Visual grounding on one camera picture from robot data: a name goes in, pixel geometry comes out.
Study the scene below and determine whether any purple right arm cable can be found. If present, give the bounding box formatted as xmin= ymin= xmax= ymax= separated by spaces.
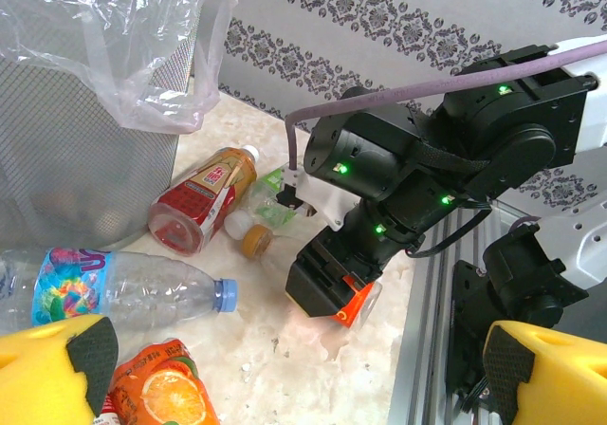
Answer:
xmin=284 ymin=40 xmax=607 ymax=170

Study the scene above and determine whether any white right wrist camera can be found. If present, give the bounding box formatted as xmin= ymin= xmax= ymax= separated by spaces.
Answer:
xmin=279 ymin=163 xmax=366 ymax=231

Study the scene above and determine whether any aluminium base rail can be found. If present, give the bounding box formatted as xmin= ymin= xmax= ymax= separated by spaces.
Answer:
xmin=386 ymin=196 xmax=504 ymax=425

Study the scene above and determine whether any green label bottle white cap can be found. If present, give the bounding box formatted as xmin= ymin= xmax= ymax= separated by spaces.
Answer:
xmin=224 ymin=168 xmax=304 ymax=241

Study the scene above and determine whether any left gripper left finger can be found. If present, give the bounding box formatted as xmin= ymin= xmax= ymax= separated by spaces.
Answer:
xmin=0 ymin=314 xmax=120 ymax=425

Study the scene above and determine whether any red label tea bottle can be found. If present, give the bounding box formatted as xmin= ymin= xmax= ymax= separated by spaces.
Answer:
xmin=147 ymin=143 xmax=260 ymax=258

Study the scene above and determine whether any clear bottle colourful blue label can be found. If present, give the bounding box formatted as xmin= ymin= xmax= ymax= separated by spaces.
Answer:
xmin=0 ymin=247 xmax=238 ymax=336

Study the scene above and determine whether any orange juice bottle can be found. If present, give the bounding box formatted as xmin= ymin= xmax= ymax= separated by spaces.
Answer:
xmin=101 ymin=338 xmax=222 ymax=425

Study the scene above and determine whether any thin black cable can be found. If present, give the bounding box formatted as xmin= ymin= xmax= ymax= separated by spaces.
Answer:
xmin=407 ymin=201 xmax=494 ymax=260

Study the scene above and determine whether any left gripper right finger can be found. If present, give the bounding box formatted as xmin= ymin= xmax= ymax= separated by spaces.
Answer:
xmin=482 ymin=320 xmax=607 ymax=425

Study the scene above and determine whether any clear plastic bin liner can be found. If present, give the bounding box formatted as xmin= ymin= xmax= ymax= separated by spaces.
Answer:
xmin=0 ymin=0 xmax=241 ymax=135

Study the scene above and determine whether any clear plastic trash bin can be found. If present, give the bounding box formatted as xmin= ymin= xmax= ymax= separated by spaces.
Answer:
xmin=0 ymin=0 xmax=200 ymax=255

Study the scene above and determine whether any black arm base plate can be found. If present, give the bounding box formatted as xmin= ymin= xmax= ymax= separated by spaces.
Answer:
xmin=448 ymin=258 xmax=489 ymax=397

